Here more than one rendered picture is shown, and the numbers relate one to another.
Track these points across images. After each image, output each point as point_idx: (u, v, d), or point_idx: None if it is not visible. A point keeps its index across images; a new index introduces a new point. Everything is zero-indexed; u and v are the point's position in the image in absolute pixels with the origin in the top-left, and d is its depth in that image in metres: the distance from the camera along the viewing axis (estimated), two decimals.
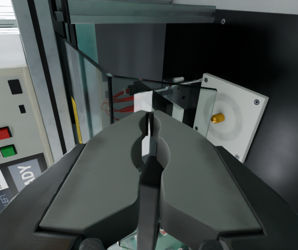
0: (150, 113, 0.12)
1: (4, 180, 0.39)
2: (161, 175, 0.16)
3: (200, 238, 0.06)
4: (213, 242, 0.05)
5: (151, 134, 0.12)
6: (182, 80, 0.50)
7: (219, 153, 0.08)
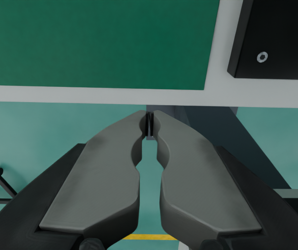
0: (150, 113, 0.12)
1: None
2: None
3: (200, 238, 0.06)
4: (213, 242, 0.05)
5: (151, 134, 0.12)
6: None
7: (219, 153, 0.08)
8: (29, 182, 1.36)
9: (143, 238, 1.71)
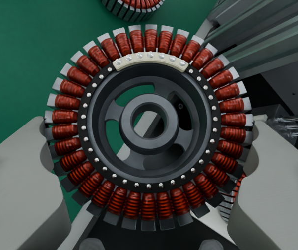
0: None
1: None
2: None
3: None
4: (213, 242, 0.05)
5: None
6: None
7: None
8: None
9: None
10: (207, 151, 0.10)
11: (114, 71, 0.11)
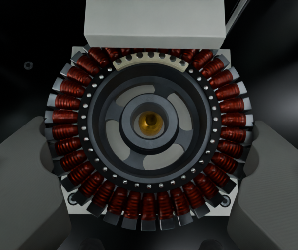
0: None
1: None
2: None
3: None
4: (213, 242, 0.05)
5: None
6: None
7: None
8: None
9: None
10: (207, 151, 0.10)
11: (114, 71, 0.11)
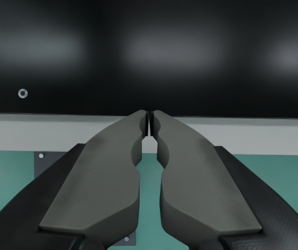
0: (150, 113, 0.12)
1: None
2: None
3: (200, 238, 0.06)
4: (213, 242, 0.05)
5: (151, 134, 0.12)
6: None
7: (219, 153, 0.08)
8: None
9: None
10: None
11: None
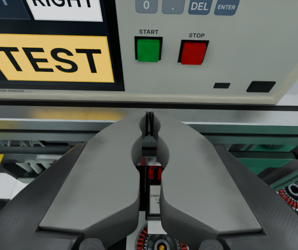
0: (150, 113, 0.12)
1: (63, 19, 0.15)
2: None
3: (200, 238, 0.06)
4: (213, 242, 0.05)
5: (151, 134, 0.12)
6: None
7: (219, 153, 0.08)
8: None
9: None
10: None
11: None
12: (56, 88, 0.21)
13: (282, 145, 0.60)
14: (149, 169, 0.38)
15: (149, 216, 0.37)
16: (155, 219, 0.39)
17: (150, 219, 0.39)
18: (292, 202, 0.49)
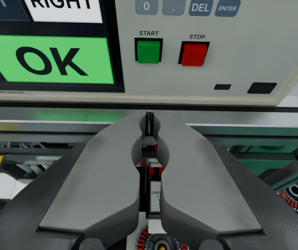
0: (150, 113, 0.12)
1: (62, 21, 0.15)
2: None
3: (200, 238, 0.06)
4: (213, 242, 0.05)
5: (151, 134, 0.12)
6: None
7: (219, 153, 0.08)
8: None
9: None
10: None
11: (152, 233, 0.42)
12: (56, 90, 0.21)
13: (282, 146, 0.59)
14: None
15: (149, 214, 0.34)
16: (156, 218, 0.36)
17: (151, 218, 0.36)
18: (292, 203, 0.48)
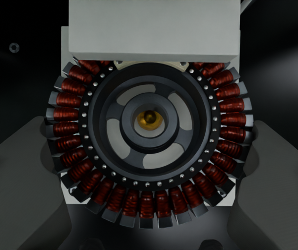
0: None
1: None
2: None
3: None
4: (213, 242, 0.05)
5: None
6: None
7: None
8: None
9: None
10: (206, 151, 0.10)
11: (115, 70, 0.11)
12: None
13: None
14: None
15: None
16: None
17: None
18: None
